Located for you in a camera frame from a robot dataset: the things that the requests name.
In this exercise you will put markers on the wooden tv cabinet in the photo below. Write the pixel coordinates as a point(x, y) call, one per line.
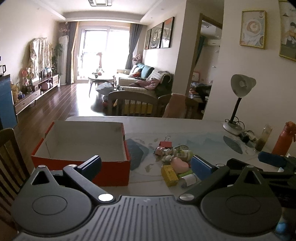
point(40, 88)

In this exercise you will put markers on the green label plastic jar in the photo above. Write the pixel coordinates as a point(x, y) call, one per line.
point(184, 155)

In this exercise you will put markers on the framed food picture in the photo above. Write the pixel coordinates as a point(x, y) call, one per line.
point(253, 29)

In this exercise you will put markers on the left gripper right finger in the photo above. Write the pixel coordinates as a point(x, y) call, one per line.
point(211, 177)

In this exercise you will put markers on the clear glass bottle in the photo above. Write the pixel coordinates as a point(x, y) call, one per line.
point(263, 138)

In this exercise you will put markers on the yellow small box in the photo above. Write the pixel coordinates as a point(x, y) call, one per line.
point(169, 175)

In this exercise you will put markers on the round coffee table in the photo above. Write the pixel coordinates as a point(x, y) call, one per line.
point(98, 79)

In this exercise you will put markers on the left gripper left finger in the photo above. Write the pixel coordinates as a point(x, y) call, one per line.
point(80, 178)

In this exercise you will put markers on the blue black cabinet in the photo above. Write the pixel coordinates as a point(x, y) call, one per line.
point(7, 111)

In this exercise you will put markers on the orange water bottle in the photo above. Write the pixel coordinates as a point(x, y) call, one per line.
point(285, 139)

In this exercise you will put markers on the three dark wall pictures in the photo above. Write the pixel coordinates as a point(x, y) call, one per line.
point(160, 36)

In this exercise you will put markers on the wooden chair with cloth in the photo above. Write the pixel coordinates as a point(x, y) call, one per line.
point(177, 106)

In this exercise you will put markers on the near wooden chair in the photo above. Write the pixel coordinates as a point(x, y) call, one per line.
point(13, 173)

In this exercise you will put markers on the dark wooden dining chair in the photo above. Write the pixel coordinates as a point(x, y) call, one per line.
point(128, 103)

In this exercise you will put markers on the pink pig figurine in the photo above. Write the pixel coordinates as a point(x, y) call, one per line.
point(160, 151)

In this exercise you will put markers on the red cardboard box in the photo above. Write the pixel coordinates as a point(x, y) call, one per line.
point(74, 142)

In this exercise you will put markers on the grey desk lamp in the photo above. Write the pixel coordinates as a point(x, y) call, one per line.
point(241, 85)

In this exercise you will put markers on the beige sofa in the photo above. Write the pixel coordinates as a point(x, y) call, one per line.
point(144, 79)

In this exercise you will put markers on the white astronaut figurine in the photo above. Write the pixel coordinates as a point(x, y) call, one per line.
point(168, 155)

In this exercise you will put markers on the red binder clip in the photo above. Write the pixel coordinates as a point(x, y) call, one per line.
point(166, 143)

